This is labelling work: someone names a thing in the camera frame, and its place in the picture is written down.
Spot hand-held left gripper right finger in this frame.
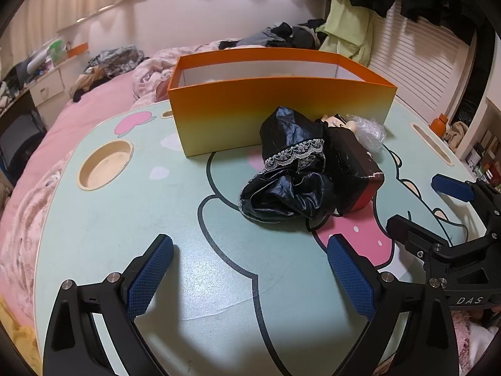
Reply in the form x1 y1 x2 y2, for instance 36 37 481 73
327 234 458 376

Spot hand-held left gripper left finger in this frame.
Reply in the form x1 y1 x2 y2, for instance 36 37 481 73
42 234 174 376

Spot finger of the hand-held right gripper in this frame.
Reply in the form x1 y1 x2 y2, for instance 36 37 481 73
385 215 451 271
431 173 501 243

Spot dark red small box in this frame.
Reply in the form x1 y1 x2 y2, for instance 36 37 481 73
323 124 385 215

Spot black lace trimmed cloth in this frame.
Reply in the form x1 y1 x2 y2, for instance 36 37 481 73
239 106 337 224

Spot orange cardboard box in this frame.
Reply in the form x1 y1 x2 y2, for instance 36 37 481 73
167 46 398 158

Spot beige cloth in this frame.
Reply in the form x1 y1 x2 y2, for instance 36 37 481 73
444 121 470 149

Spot white shelf unit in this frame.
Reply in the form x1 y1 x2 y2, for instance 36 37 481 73
456 94 501 192

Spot orange bottle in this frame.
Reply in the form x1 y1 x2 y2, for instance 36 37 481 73
430 113 451 134

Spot pink fuzzy pajamas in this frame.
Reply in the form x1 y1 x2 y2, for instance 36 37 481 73
450 309 501 373

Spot mint cartoon lap table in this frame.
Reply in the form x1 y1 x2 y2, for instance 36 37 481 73
33 98 482 376

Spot clear plastic wrap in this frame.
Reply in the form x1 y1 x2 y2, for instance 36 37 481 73
346 114 387 153

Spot white slatted door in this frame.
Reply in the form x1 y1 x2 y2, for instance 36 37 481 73
368 0 474 122

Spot dark chair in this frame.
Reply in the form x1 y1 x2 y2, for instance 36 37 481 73
0 110 47 173

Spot pale green hanging garment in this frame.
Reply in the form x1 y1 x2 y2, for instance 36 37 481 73
317 0 378 67

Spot tan and black garment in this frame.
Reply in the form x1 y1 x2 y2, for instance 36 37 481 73
70 66 114 102

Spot pink floral quilt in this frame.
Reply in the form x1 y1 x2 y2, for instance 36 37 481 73
0 45 239 314

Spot white drawer cabinet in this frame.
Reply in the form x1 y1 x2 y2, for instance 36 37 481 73
29 68 65 106

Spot grey patterned clothes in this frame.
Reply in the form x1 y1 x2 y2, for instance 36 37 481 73
88 47 147 77

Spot dark clothes pile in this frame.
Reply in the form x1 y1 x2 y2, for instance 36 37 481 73
219 19 327 51

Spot green and white bottle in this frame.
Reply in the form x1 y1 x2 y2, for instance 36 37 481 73
47 39 67 65

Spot white padded headboard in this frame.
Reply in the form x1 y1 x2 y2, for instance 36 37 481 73
59 0 329 71

